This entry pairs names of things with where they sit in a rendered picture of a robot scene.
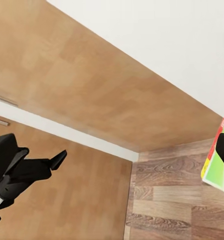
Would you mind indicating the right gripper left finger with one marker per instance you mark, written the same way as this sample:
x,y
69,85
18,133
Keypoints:
x,y
8,150

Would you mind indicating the sliding door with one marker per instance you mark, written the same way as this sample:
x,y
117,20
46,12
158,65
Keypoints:
x,y
54,67
84,199

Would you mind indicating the board game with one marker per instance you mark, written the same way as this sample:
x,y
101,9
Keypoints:
x,y
213,170

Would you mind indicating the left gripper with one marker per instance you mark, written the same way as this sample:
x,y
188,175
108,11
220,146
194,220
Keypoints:
x,y
20,175

